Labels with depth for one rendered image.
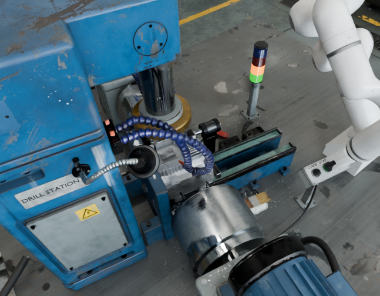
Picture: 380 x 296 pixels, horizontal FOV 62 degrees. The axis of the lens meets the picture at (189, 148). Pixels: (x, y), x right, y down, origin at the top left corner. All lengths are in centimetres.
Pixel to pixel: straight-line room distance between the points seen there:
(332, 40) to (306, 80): 106
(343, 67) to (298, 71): 112
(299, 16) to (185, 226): 74
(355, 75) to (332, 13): 17
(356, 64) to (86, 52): 67
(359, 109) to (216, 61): 94
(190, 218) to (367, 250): 74
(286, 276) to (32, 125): 55
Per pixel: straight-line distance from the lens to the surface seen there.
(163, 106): 88
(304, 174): 118
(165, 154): 109
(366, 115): 151
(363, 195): 154
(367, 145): 98
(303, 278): 68
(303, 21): 112
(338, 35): 95
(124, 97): 133
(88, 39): 65
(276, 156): 138
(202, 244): 92
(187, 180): 112
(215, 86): 187
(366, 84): 96
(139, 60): 70
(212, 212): 93
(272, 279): 67
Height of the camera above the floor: 198
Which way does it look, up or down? 50 degrees down
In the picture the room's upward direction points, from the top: 3 degrees counter-clockwise
